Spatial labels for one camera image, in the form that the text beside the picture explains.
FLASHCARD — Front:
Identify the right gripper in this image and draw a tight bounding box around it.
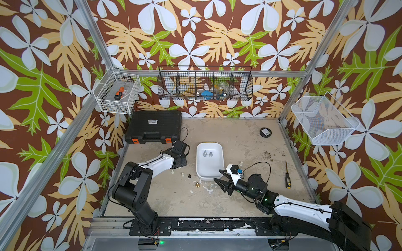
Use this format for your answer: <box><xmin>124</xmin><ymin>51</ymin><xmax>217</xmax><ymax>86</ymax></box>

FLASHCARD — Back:
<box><xmin>214</xmin><ymin>170</ymin><xmax>259</xmax><ymax>202</ymax></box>

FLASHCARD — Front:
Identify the white plastic storage box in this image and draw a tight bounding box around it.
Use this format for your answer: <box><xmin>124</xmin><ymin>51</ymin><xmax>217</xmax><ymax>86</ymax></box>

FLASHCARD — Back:
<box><xmin>196</xmin><ymin>142</ymin><xmax>225</xmax><ymax>181</ymax></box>

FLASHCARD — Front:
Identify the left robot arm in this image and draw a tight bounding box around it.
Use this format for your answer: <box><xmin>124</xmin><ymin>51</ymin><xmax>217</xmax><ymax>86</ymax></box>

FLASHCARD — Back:
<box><xmin>108</xmin><ymin>141</ymin><xmax>191</xmax><ymax>235</ymax></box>

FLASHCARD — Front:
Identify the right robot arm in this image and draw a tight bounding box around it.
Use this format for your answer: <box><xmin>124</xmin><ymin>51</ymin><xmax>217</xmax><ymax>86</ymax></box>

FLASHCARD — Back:
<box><xmin>214</xmin><ymin>168</ymin><xmax>372</xmax><ymax>251</ymax></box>

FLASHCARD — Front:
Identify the black tool case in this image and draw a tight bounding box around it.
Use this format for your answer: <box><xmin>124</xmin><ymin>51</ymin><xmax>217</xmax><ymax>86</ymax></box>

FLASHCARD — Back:
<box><xmin>125</xmin><ymin>110</ymin><xmax>182</xmax><ymax>144</ymax></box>

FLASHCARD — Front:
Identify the yellow black screwdriver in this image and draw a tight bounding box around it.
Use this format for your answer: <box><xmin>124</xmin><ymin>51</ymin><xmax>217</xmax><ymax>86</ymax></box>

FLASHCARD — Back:
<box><xmin>285</xmin><ymin>162</ymin><xmax>292</xmax><ymax>189</ymax></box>

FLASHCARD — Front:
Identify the black round tape disc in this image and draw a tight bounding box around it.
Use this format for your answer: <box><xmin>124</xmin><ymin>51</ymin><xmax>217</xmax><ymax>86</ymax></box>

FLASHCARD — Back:
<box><xmin>260</xmin><ymin>128</ymin><xmax>272</xmax><ymax>138</ymax></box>

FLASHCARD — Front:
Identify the blue object in basket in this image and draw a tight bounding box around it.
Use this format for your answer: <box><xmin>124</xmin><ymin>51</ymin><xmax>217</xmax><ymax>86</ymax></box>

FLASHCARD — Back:
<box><xmin>202</xmin><ymin>91</ymin><xmax>214</xmax><ymax>100</ymax></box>

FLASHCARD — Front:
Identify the clear plastic container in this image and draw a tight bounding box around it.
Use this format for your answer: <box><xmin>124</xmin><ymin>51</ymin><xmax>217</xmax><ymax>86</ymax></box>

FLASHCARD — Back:
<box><xmin>216</xmin><ymin>81</ymin><xmax>230</xmax><ymax>98</ymax></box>

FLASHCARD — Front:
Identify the red black screwdriver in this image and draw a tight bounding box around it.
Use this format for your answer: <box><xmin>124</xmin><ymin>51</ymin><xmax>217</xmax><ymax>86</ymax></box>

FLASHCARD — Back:
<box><xmin>114</xmin><ymin>87</ymin><xmax>125</xmax><ymax>101</ymax></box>

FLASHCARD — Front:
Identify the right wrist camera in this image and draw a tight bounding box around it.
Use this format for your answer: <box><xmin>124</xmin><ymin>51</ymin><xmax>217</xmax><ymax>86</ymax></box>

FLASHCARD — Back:
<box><xmin>226</xmin><ymin>164</ymin><xmax>243</xmax><ymax>185</ymax></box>

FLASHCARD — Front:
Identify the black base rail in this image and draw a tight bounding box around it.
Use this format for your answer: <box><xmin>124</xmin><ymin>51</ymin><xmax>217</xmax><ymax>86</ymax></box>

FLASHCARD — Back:
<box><xmin>123</xmin><ymin>216</ymin><xmax>297</xmax><ymax>238</ymax></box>

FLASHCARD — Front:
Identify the black wire basket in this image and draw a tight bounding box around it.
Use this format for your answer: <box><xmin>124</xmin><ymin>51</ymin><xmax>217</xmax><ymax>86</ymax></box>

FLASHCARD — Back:
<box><xmin>156</xmin><ymin>65</ymin><xmax>254</xmax><ymax>101</ymax></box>

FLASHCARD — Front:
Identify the white wire basket left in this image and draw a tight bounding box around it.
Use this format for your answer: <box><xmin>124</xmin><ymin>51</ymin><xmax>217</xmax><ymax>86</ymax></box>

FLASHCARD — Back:
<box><xmin>94</xmin><ymin>67</ymin><xmax>141</xmax><ymax>115</ymax></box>

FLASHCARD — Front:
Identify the white wire basket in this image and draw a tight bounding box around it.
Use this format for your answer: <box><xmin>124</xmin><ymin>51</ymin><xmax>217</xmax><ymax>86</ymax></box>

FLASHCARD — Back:
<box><xmin>291</xmin><ymin>92</ymin><xmax>360</xmax><ymax>146</ymax></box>
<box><xmin>94</xmin><ymin>67</ymin><xmax>141</xmax><ymax>115</ymax></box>

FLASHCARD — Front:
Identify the white wire basket right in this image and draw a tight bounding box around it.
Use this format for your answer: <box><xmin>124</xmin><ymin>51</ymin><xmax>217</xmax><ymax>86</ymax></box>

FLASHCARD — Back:
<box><xmin>291</xmin><ymin>92</ymin><xmax>360</xmax><ymax>146</ymax></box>

